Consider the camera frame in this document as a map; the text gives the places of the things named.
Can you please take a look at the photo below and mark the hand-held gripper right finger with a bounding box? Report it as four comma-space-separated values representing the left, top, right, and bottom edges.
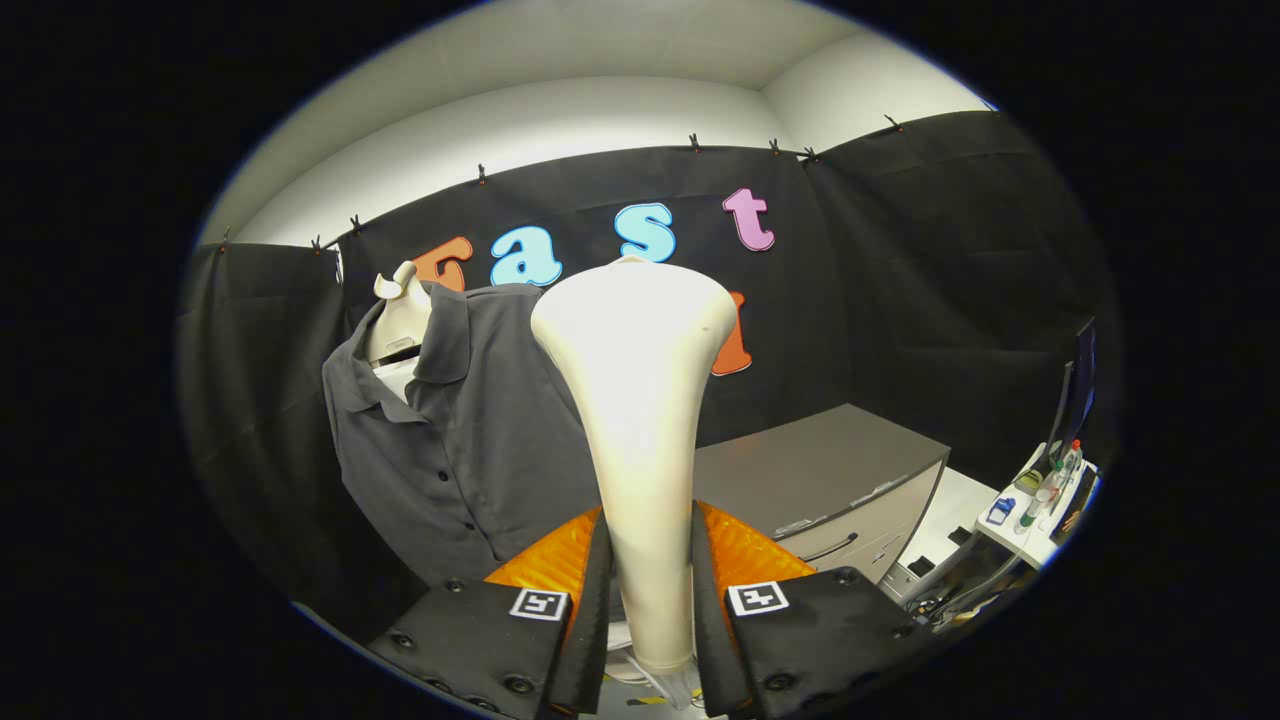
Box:
690, 500, 941, 719

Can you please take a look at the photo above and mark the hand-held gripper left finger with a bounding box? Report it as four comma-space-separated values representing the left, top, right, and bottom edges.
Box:
368, 505, 613, 719

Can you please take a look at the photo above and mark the grey button-up shirt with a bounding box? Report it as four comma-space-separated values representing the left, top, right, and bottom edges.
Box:
322, 282, 601, 591

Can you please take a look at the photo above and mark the white garment steamer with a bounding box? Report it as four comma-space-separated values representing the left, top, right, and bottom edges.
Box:
530, 256, 739, 711

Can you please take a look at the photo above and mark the grey cabinet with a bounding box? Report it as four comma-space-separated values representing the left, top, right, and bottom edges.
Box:
690, 403, 951, 586

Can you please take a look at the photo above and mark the white desk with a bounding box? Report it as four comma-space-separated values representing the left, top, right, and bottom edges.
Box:
975, 440, 1101, 571

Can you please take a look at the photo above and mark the cream mannequin hanger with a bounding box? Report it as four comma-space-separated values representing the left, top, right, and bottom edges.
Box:
365, 261, 433, 401

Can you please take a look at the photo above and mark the computer monitor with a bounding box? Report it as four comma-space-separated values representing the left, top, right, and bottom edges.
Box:
1045, 318, 1098, 471

